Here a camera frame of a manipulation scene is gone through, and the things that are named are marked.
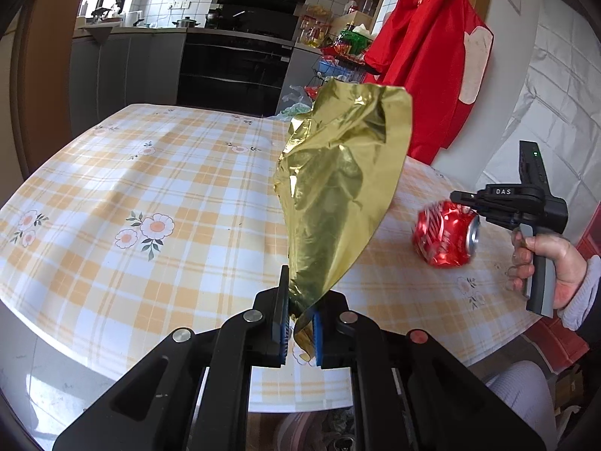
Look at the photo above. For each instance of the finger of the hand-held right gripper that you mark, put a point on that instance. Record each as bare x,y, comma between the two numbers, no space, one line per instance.
465,196

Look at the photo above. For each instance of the kitchen faucet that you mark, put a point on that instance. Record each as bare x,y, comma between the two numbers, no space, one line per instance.
105,2

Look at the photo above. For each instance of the person's leg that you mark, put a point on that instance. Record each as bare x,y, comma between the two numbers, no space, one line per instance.
521,404

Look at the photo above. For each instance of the black range hood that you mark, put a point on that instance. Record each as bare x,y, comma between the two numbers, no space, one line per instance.
258,9

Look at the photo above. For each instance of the black built-in oven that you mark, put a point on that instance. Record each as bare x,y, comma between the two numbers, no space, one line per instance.
234,75

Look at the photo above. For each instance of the person's right forearm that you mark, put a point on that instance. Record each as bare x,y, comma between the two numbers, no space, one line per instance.
582,300

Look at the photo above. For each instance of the plastic bags on floor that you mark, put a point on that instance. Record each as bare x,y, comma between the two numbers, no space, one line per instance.
296,103

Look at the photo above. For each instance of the gold foil wrapper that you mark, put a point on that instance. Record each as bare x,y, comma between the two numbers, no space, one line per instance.
338,174

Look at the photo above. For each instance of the white quilted cover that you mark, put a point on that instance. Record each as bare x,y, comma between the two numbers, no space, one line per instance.
554,103

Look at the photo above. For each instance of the red hanging garment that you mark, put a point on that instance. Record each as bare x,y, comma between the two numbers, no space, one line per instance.
432,56

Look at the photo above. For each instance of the crushed red drink can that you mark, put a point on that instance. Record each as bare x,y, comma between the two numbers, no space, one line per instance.
441,235

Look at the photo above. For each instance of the wooden door frame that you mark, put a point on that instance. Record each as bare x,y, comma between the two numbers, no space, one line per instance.
42,56

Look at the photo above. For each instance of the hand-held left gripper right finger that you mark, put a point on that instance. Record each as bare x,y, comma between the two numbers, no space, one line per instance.
319,338

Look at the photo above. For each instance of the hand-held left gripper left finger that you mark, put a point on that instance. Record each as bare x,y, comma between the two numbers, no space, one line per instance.
283,333

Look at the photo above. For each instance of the lidded cooking pot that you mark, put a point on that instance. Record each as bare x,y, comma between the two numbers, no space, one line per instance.
185,22

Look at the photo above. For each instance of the person's right hand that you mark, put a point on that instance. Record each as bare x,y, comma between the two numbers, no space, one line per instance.
563,268

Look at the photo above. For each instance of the grey kitchen cabinets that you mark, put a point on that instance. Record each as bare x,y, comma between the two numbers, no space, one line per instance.
126,80

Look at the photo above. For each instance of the yellow checked tablecloth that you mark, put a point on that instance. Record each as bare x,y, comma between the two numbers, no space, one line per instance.
141,174

